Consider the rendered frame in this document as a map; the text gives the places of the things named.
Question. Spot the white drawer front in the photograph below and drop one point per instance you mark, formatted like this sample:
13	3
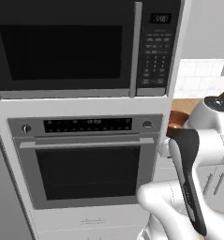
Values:
91	229

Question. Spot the black microwave oven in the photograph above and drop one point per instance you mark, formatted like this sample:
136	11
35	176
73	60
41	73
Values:
155	47

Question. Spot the grey built-in oven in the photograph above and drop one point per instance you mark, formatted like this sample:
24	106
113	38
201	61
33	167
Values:
85	125

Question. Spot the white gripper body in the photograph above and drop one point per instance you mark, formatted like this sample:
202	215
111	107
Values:
164	148

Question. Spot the white tall cabinet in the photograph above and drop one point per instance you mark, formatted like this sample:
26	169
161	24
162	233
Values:
85	107

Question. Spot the grey oven door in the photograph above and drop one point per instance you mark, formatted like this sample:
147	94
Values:
85	172

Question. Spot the grey fridge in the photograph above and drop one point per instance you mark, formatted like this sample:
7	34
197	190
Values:
5	193

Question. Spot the white wall cabinet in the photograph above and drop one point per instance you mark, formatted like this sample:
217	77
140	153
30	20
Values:
207	28

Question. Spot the round grey oven knob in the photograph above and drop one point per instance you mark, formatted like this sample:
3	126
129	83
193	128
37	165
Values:
146	124
26	128

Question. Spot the black microwave door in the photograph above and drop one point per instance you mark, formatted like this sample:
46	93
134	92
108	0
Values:
60	53

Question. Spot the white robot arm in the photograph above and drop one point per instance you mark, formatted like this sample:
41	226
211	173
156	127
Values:
210	150

